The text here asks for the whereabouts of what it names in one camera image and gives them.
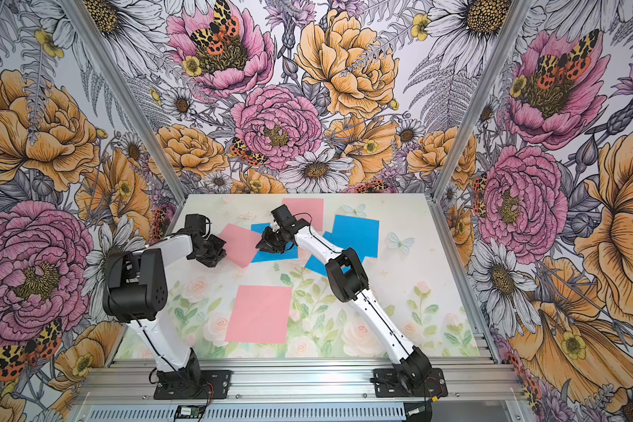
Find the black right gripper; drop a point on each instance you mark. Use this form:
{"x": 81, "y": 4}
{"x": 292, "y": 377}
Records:
{"x": 266, "y": 241}

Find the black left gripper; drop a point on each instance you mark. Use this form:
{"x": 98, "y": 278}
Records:
{"x": 211, "y": 261}

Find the pink paper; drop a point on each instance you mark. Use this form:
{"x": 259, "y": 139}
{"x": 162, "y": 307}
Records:
{"x": 309, "y": 209}
{"x": 260, "y": 315}
{"x": 240, "y": 244}

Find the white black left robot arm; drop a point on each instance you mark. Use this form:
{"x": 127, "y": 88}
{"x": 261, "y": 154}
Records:
{"x": 136, "y": 293}

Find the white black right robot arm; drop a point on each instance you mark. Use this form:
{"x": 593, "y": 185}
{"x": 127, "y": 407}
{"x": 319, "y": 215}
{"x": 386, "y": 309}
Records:
{"x": 350, "y": 284}

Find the small green circuit board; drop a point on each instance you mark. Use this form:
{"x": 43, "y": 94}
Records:
{"x": 190, "y": 412}

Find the aluminium frame post left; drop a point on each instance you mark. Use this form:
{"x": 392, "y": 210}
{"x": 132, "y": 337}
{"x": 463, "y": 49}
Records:
{"x": 87, "y": 31}

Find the aluminium frame post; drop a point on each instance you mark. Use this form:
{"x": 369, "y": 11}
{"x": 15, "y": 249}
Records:
{"x": 87, "y": 31}
{"x": 504, "y": 45}

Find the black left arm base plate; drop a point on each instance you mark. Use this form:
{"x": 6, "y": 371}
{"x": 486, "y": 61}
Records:
{"x": 211, "y": 384}

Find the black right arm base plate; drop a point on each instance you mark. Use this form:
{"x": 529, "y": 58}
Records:
{"x": 387, "y": 385}

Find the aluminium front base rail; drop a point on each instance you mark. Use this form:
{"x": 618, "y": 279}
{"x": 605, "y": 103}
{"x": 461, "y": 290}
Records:
{"x": 313, "y": 380}

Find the aluminium frame post right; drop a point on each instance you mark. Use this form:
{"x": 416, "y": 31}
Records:
{"x": 504, "y": 45}

